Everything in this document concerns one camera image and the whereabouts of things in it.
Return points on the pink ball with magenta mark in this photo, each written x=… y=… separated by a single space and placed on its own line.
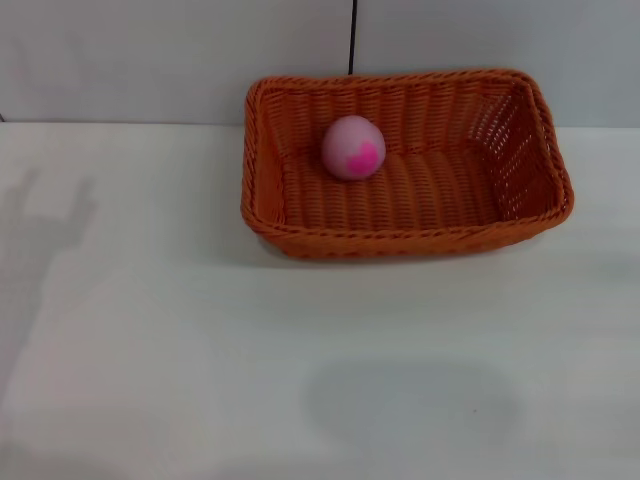
x=345 y=145

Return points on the orange woven plastic basket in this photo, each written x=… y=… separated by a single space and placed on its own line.
x=400 y=210

